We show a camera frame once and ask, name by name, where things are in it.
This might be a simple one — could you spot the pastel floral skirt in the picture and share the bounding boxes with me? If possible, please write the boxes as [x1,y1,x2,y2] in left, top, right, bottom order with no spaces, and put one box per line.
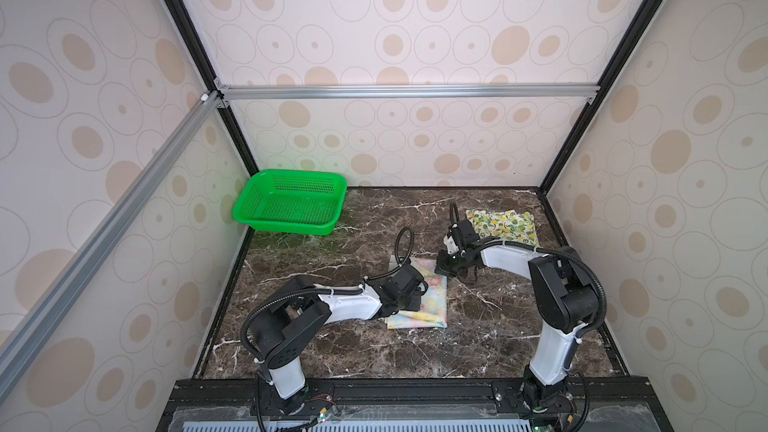
[385,258,448,330]

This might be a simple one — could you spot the lemon print skirt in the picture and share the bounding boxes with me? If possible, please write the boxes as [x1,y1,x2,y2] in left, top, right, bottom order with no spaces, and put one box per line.
[465,209,539,247]

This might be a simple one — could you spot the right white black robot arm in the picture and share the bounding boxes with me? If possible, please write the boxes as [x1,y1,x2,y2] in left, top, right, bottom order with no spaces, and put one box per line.
[435,219,607,386]

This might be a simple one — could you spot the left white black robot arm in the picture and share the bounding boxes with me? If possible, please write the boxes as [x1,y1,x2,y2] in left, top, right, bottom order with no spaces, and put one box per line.
[239,260,429,400]

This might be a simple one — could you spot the green plastic basket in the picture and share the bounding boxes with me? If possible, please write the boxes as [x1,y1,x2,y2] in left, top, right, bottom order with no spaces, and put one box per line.
[232,169,348,236]

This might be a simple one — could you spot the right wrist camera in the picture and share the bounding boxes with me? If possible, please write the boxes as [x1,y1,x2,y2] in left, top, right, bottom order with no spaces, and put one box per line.
[443,235,459,255]

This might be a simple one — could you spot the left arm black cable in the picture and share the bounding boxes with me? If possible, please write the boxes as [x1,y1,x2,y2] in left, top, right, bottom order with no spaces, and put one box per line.
[238,226,415,367]

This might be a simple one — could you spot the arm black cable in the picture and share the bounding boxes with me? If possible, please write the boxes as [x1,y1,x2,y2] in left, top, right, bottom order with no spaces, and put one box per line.
[448,200,608,340]
[238,226,415,367]

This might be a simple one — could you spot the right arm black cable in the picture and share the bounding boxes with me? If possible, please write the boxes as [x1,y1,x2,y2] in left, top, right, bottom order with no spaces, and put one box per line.
[448,200,608,340]

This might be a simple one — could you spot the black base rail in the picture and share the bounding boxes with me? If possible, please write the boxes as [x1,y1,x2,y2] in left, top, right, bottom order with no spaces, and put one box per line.
[157,376,672,431]

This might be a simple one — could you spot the back aluminium rail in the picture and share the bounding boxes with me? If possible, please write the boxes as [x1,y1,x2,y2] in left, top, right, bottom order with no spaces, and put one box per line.
[219,83,600,102]

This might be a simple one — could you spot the aluminium rail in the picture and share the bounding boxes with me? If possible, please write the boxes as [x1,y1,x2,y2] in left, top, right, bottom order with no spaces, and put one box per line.
[1,90,222,401]
[219,83,600,102]

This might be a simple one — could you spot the left aluminium rail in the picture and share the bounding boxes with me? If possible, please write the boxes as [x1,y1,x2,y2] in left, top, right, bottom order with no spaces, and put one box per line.
[1,90,222,401]

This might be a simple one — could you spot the right black frame post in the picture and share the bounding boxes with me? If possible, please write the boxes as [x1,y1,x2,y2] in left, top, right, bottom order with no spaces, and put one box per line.
[537,0,664,197]

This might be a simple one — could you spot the black frame post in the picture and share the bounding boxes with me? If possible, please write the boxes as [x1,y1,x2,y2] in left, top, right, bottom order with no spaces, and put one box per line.
[163,0,259,176]
[537,0,664,197]

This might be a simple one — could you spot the left black frame post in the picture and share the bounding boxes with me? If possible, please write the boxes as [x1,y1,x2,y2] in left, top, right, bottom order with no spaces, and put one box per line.
[163,0,259,176]

